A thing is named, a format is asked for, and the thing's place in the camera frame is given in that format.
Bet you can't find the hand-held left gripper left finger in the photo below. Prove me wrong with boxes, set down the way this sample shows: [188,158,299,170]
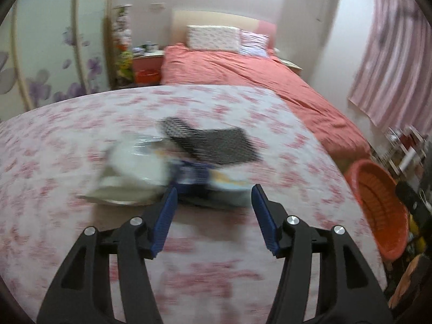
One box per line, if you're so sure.
[36,187,178,324]

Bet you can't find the pink nightstand with clutter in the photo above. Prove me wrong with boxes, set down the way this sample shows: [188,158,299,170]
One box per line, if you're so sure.
[131,42,166,86]

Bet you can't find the white plastic bag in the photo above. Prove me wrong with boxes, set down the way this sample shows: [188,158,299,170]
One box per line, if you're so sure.
[77,134,170,207]

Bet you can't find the striped pink pillow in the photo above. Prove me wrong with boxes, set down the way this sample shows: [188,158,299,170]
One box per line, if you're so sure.
[239,30,271,58]

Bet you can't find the pink curtain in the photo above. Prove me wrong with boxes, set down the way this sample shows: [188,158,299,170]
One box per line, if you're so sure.
[347,0,432,136]

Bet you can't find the red duvet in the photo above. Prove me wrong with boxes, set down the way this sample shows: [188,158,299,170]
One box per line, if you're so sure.
[161,43,372,163]

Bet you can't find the red plastic bin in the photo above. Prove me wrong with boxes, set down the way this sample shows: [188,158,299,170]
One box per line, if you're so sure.
[134,70,160,87]

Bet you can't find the white rolling cart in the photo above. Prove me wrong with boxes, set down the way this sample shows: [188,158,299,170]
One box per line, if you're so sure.
[385,126,428,177]

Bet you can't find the blue and white garment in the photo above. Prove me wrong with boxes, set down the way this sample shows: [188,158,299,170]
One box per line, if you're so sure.
[208,171,254,209]

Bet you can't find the orange plastic laundry basket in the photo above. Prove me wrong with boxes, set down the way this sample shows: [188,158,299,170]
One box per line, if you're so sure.
[344,160,411,263]

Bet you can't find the bed with pink headboard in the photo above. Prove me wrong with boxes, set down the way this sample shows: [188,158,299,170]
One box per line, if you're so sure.
[161,9,372,163]

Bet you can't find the black patterned cloth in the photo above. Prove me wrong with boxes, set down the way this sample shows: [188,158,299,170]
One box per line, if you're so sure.
[158,116,264,167]

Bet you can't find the wardrobe with purple flowers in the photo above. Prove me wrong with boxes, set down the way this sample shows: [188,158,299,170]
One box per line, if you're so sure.
[0,0,113,122]

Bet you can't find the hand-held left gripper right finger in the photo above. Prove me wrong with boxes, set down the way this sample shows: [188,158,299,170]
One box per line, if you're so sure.
[251,184,394,324]

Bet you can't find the floral white pillow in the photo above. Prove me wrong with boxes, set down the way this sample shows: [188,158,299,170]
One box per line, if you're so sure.
[187,25,242,52]

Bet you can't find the blue packet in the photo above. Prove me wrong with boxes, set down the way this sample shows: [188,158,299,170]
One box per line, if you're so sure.
[169,158,217,197]

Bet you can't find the floral pink tablecloth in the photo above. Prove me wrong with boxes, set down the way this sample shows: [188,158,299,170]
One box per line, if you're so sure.
[0,84,389,324]

